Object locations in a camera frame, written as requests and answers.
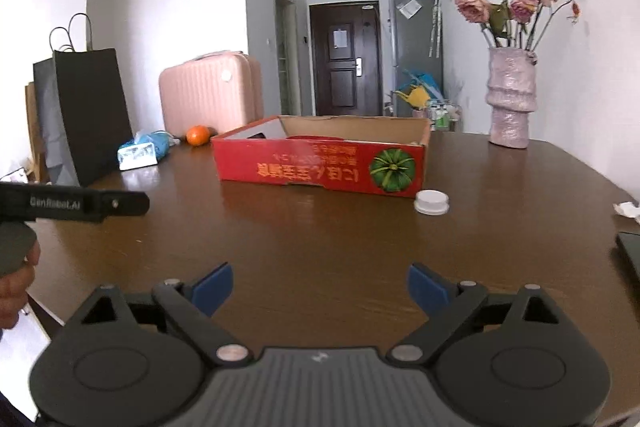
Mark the grey paper bag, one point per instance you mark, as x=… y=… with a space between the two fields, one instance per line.
x=47 y=122

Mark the brown paper bag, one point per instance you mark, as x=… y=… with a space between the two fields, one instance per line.
x=34 y=132

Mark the blue tissue pack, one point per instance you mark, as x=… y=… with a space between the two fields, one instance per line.
x=145 y=149

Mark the black paper bag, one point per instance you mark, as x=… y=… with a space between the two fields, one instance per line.
x=92 y=117

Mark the pink suitcase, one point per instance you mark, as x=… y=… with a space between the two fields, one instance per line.
x=210 y=92

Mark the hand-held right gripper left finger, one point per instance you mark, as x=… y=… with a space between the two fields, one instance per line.
x=215 y=287

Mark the pink textured vase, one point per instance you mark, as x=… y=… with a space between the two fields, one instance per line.
x=512 y=97

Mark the person's left hand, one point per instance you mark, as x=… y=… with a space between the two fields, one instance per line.
x=12 y=297

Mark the grey refrigerator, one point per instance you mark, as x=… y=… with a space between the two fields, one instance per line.
x=417 y=37

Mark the orange fruit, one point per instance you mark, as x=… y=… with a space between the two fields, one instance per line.
x=198 y=136

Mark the cardboard box with red sides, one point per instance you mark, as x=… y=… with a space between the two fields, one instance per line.
x=320 y=167

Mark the dark wooden door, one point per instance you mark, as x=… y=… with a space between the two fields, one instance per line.
x=345 y=62

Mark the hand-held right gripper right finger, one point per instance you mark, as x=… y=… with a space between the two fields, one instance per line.
x=427 y=287

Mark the white round lid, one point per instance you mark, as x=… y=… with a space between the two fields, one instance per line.
x=431 y=201

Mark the blue and yellow bag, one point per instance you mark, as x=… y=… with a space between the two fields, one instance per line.
x=417 y=89

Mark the crumpled white tissue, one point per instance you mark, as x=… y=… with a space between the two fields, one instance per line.
x=629 y=209

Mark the black flat device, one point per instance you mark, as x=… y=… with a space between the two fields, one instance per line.
x=631 y=254

